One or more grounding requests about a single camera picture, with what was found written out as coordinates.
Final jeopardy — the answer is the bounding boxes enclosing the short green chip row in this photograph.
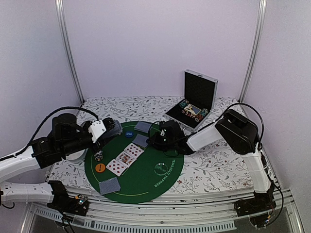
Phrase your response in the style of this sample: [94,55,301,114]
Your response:
[179,99,189,109]

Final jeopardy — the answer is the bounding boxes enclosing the white ceramic bowl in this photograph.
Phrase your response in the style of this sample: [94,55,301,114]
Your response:
[66,150,86,162]

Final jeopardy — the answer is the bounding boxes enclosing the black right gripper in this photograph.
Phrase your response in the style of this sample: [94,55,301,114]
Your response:
[146,132,176,152]

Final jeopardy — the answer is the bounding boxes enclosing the blue small blind button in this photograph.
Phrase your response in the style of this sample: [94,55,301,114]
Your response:
[125,131,134,138]

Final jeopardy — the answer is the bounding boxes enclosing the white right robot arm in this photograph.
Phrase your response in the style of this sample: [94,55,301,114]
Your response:
[148,109,273,212]

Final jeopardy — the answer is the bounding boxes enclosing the right aluminium frame post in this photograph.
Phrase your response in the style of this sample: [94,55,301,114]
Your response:
[239,0,267,102]

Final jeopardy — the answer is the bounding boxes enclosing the face down community card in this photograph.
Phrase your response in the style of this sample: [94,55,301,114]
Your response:
[132,134,149,148]

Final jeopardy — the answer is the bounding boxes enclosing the aluminium poker chip case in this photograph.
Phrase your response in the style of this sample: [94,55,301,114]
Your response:
[165,69,218,132]

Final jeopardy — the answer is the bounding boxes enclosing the face up red nine card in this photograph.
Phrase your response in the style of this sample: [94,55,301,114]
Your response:
[106,159,128,177]

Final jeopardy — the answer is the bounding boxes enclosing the clear dealer button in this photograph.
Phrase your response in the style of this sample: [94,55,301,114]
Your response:
[154,163,168,176]

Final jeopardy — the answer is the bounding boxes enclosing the long mixed chip row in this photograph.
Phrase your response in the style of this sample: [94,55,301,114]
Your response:
[194,108,209,122]

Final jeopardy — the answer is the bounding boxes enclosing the face up red eight card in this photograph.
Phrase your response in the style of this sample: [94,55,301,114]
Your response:
[124,143,144,158]

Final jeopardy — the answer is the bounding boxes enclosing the face up queen card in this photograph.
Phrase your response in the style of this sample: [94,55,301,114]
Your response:
[116,152,136,166]

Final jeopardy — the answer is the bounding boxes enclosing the red dice row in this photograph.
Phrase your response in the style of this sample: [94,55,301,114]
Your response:
[182,110,196,118]

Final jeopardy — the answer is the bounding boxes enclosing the front aluminium rail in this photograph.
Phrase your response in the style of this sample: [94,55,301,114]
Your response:
[26,188,296,231]

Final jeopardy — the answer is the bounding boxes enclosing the orange big blind button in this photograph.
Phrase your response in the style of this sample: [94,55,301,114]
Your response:
[95,163,106,173]

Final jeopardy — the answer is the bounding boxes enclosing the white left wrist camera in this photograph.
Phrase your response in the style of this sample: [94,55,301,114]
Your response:
[88,117,115,144]

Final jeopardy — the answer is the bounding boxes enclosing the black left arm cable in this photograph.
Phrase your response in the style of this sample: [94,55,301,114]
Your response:
[0,107,100,158]

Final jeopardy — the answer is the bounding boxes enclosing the aluminium frame post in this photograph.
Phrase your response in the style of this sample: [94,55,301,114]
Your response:
[55,0,85,104]
[239,0,267,102]

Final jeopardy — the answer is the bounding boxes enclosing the left aluminium frame post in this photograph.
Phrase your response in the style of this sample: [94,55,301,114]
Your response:
[55,0,85,104]

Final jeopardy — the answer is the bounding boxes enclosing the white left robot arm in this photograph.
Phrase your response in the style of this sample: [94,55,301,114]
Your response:
[0,113,114,211]

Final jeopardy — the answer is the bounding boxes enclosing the green round poker mat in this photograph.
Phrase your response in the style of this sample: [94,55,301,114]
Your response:
[85,121,184,204]

